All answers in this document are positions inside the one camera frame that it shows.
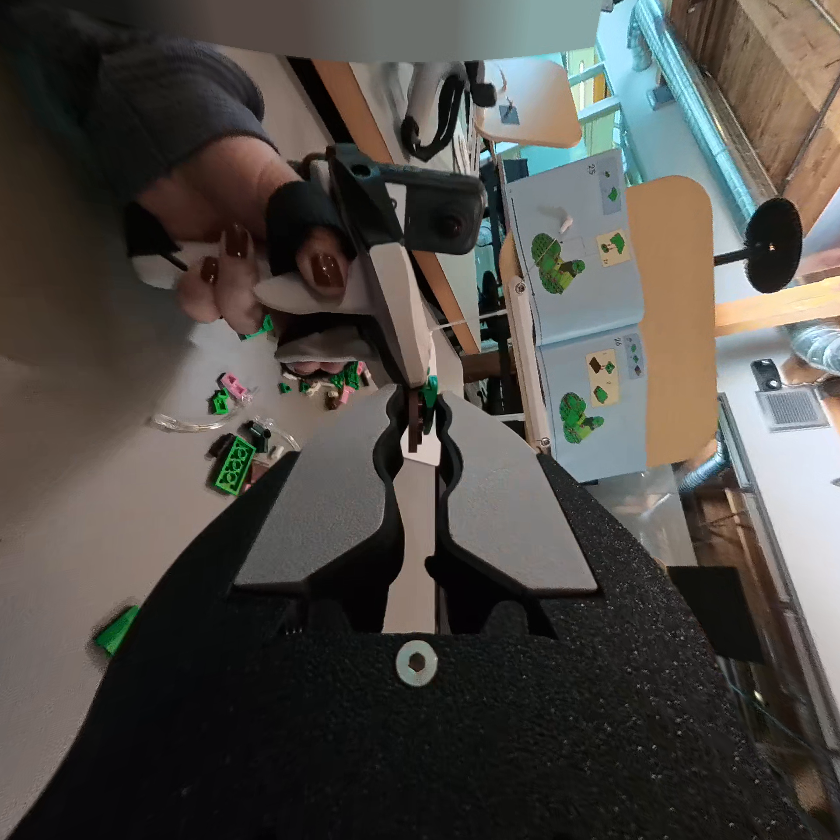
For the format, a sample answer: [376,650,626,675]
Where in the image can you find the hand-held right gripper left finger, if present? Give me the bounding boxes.
[233,384,406,632]

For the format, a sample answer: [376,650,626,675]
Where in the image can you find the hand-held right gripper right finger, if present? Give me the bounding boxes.
[425,392,599,635]

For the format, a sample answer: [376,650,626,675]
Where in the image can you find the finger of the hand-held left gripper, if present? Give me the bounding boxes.
[367,241,438,389]

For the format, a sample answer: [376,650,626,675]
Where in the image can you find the green lego treetop assembly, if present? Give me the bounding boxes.
[406,375,441,455]

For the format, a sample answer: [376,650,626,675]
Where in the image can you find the lego instruction booklet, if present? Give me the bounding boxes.
[502,150,651,483]

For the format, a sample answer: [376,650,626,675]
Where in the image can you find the person's left forearm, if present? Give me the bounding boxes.
[85,36,283,198]

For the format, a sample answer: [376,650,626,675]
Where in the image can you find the green lego plate with holes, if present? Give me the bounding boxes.
[214,436,257,494]

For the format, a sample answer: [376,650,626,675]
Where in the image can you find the cluster of mixed lego pieces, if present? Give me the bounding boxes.
[279,360,374,413]

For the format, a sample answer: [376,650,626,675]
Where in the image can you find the green lego slope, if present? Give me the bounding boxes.
[94,604,140,656]

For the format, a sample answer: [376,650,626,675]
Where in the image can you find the person's left hand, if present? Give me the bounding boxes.
[128,154,350,336]

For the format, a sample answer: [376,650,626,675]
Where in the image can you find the adjacent wooden-edged table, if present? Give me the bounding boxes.
[289,56,500,368]

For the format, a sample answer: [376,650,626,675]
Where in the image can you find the spare hand-held gripper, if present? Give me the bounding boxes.
[400,59,500,165]

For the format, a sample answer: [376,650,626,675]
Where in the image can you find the clear plastic tube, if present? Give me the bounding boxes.
[150,412,301,454]

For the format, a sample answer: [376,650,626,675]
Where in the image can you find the black flat panel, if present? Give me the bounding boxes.
[666,564,767,665]

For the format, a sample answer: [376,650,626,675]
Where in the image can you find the black round disc on rod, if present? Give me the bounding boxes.
[714,197,803,295]

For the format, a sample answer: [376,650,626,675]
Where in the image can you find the silver ventilation duct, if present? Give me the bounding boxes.
[626,0,756,221]

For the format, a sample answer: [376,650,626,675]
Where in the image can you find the wall vent grille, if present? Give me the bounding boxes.
[755,386,833,433]

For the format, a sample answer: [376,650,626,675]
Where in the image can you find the wooden post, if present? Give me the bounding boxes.
[714,279,840,337]

